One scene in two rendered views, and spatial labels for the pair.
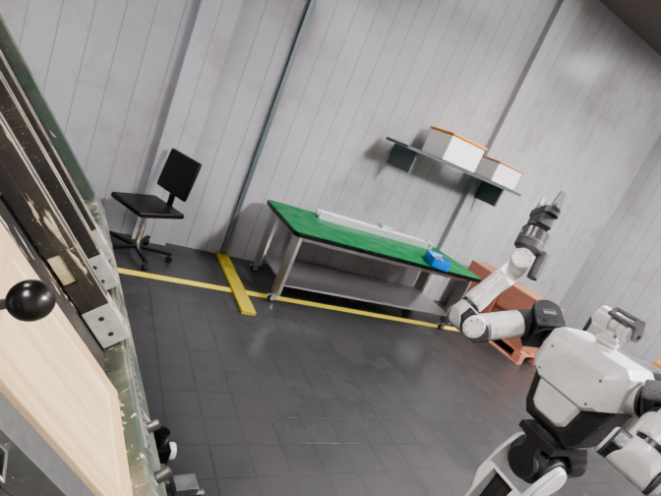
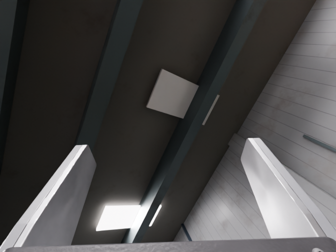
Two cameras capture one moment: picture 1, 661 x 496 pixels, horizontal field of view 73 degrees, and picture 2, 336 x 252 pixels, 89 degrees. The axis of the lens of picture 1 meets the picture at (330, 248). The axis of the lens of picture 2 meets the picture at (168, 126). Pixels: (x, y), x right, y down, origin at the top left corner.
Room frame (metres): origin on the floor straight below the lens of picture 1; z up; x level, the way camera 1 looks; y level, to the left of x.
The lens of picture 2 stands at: (1.54, -0.69, 1.63)
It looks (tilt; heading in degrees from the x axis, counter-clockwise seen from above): 54 degrees up; 59
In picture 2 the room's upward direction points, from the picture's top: 42 degrees counter-clockwise
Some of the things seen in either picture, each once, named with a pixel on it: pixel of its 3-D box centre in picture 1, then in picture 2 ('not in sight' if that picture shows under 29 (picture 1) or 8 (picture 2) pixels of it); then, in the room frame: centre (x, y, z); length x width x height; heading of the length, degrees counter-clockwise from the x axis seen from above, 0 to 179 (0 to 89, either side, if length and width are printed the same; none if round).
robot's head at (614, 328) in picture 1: (613, 327); not in sight; (1.29, -0.85, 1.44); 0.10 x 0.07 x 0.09; 31
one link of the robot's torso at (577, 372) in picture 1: (590, 386); not in sight; (1.32, -0.90, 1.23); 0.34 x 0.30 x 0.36; 31
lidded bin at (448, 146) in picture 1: (452, 150); not in sight; (5.08, -0.80, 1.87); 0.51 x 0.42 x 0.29; 121
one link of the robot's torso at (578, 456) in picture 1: (552, 453); not in sight; (1.33, -0.93, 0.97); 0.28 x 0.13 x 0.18; 121
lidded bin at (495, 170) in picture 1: (497, 172); not in sight; (5.47, -1.45, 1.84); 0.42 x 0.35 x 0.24; 121
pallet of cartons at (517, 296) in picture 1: (510, 310); not in sight; (5.52, -2.40, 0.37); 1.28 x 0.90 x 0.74; 31
